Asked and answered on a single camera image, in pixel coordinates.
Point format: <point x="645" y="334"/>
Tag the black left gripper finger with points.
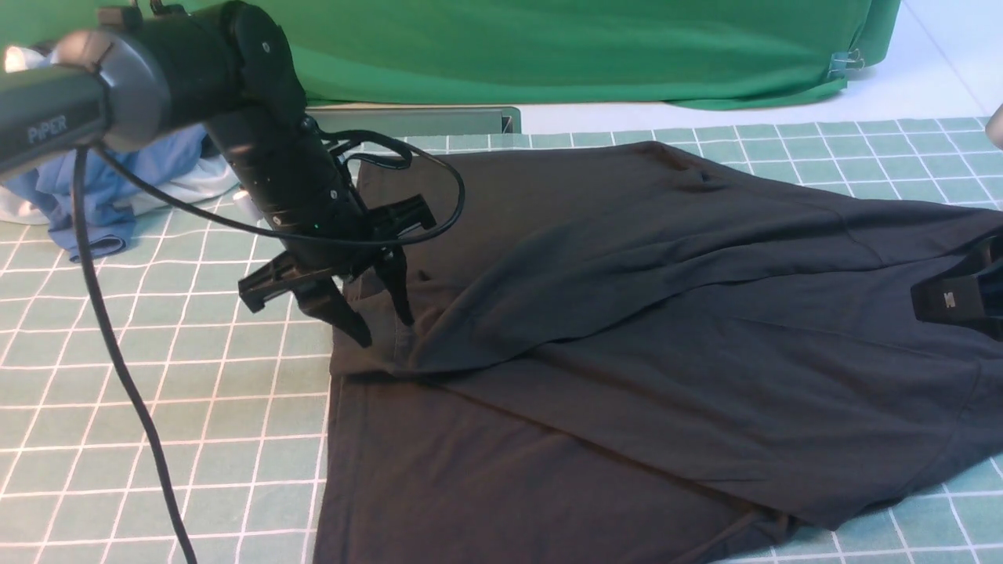
<point x="391" y="269"/>
<point x="321" y="299"/>

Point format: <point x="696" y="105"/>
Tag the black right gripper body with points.
<point x="968" y="295"/>

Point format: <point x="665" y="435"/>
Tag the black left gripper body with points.
<point x="307" y="195"/>

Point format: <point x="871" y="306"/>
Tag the dark gray long-sleeved shirt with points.
<point x="635" y="355"/>

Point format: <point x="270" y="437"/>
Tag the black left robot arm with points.
<point x="133" y="80"/>

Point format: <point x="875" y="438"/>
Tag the green checkered tablecloth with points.
<point x="241" y="400"/>

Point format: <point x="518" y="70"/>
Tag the blue crumpled garment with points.
<point x="102" y="204"/>

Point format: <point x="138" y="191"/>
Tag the metal binder clip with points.
<point x="844" y="63"/>

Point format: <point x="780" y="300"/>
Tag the white crumpled garment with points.
<point x="196" y="184"/>

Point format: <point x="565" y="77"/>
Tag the green backdrop cloth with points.
<point x="707" y="55"/>

